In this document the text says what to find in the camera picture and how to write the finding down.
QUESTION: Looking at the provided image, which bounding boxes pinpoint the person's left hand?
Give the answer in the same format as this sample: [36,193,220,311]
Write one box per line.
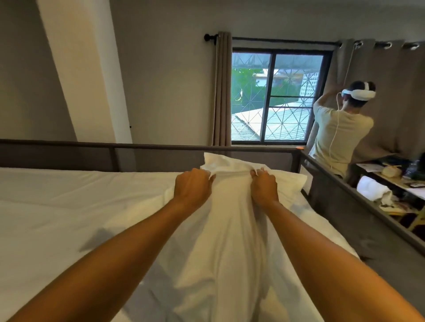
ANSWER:
[174,168,216,207]

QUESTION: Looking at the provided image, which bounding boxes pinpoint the person's right hand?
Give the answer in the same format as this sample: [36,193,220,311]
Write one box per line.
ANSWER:
[250,167,280,209]

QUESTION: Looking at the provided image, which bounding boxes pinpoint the white pillowcase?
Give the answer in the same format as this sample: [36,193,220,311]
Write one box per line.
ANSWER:
[113,152,336,322]

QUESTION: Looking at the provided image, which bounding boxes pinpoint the person's right forearm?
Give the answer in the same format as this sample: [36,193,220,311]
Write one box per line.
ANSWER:
[256,199,425,322]

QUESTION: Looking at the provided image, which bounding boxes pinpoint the person's left forearm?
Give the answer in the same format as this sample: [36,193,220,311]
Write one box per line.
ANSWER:
[7,198,213,322]

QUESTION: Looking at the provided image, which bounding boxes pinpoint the white pillow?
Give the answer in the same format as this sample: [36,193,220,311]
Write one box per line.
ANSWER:
[201,152,308,199]

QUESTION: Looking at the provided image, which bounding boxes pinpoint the black framed window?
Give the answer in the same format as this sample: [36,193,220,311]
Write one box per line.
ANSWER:
[231,46,333,145]

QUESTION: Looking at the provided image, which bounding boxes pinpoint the narrow brown curtain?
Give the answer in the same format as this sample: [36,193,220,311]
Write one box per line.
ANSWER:
[212,31,233,147]

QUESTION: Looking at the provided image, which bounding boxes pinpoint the white papers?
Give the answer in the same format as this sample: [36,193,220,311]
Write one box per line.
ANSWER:
[356,163,386,173]

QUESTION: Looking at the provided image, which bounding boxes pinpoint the folded white towel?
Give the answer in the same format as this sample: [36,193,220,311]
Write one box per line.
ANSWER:
[357,175,391,202]

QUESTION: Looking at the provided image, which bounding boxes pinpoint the white headset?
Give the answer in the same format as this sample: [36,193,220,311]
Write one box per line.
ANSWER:
[341,82,377,101]

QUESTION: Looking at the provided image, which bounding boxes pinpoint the black curtain rod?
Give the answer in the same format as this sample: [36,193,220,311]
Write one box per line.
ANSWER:
[204,33,425,47]

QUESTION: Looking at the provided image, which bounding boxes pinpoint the wooden desk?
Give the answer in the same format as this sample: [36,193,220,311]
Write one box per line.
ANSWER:
[352,156,425,233]

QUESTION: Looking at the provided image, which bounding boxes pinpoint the white bed sheet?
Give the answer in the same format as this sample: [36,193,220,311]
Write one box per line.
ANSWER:
[0,167,361,322]

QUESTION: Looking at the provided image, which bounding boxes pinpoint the wide brown curtain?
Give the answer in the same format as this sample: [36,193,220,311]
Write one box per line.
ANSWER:
[305,39,425,176]

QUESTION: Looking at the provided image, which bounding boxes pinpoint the black bag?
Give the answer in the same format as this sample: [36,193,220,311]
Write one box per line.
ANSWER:
[403,159,425,181]

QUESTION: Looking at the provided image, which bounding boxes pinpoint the white cable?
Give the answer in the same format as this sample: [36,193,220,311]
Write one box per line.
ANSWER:
[329,43,356,166]

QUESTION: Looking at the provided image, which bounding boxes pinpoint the dark metal bed frame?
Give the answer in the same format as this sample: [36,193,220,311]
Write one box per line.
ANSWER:
[0,139,425,256]

